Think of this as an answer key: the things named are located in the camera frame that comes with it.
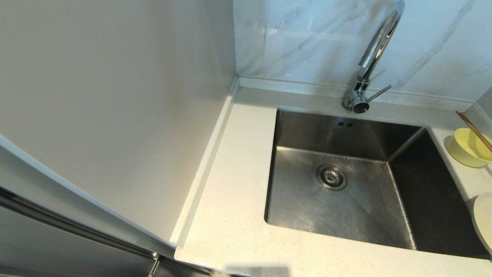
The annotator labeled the dark metal cabinet trim bar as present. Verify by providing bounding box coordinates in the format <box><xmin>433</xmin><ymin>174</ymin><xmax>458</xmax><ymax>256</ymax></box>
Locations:
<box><xmin>0</xmin><ymin>188</ymin><xmax>214</xmax><ymax>276</ymax></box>

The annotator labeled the round metal drain strainer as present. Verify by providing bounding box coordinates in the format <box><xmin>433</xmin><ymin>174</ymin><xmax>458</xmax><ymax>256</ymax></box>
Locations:
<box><xmin>316</xmin><ymin>164</ymin><xmax>348</xmax><ymax>191</ymax></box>

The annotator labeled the brown wooden chopstick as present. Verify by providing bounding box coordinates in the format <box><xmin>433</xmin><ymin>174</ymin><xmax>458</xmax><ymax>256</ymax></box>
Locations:
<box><xmin>456</xmin><ymin>111</ymin><xmax>492</xmax><ymax>152</ymax></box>

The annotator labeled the thin chrome faucet lever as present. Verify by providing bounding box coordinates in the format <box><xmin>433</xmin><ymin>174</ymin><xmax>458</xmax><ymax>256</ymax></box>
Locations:
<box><xmin>366</xmin><ymin>85</ymin><xmax>392</xmax><ymax>103</ymax></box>

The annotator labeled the yellow plastic bowl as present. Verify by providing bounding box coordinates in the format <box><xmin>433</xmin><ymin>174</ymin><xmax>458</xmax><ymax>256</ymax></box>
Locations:
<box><xmin>447</xmin><ymin>128</ymin><xmax>492</xmax><ymax>169</ymax></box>

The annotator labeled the tall grey cabinet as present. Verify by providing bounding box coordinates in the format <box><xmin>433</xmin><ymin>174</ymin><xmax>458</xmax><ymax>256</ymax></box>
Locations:
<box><xmin>0</xmin><ymin>0</ymin><xmax>239</xmax><ymax>277</ymax></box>

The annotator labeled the stainless steel sink basin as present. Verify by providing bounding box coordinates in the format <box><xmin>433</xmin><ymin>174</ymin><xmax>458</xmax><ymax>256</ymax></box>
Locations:
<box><xmin>264</xmin><ymin>108</ymin><xmax>490</xmax><ymax>259</ymax></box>

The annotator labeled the chrome gooseneck faucet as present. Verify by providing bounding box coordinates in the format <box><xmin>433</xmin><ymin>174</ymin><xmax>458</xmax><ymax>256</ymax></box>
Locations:
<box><xmin>342</xmin><ymin>0</ymin><xmax>406</xmax><ymax>114</ymax></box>

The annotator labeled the white round plate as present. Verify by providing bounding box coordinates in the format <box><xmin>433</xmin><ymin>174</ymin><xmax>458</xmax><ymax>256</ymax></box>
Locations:
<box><xmin>473</xmin><ymin>192</ymin><xmax>492</xmax><ymax>254</ymax></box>

